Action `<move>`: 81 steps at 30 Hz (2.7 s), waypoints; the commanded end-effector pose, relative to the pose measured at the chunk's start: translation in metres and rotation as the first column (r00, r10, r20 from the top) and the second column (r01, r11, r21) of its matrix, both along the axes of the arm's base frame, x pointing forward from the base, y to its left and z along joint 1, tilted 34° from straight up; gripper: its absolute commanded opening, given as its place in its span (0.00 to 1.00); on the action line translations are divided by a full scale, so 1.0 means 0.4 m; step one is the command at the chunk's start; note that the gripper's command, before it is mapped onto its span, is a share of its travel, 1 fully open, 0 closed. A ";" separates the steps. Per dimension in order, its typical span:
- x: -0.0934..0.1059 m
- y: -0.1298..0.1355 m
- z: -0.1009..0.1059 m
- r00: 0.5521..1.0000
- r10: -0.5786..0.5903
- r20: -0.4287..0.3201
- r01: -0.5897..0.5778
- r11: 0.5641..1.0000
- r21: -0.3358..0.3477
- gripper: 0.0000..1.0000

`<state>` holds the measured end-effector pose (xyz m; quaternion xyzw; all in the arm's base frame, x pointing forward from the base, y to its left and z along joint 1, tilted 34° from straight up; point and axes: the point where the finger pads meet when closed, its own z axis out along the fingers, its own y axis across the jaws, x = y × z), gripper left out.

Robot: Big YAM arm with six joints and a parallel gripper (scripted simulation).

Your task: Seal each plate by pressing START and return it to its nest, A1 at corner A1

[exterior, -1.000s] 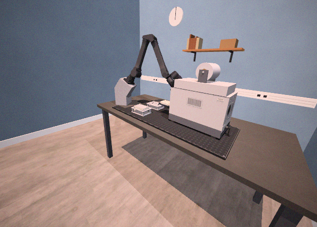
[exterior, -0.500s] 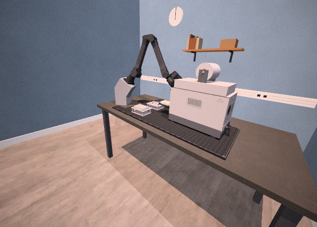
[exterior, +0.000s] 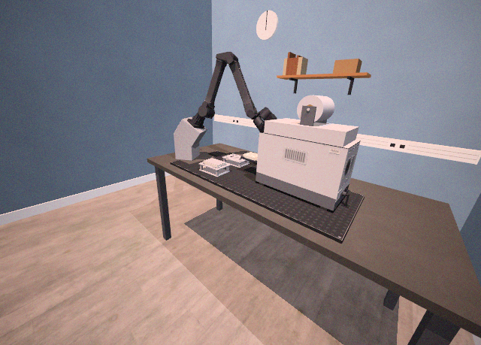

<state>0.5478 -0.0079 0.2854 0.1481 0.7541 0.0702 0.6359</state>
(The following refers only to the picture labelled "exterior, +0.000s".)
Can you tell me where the white roll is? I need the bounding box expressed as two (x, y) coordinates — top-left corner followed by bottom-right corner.
(297, 95), (334, 122)

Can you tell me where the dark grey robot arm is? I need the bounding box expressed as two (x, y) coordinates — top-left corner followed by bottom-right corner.
(187, 52), (277, 129)

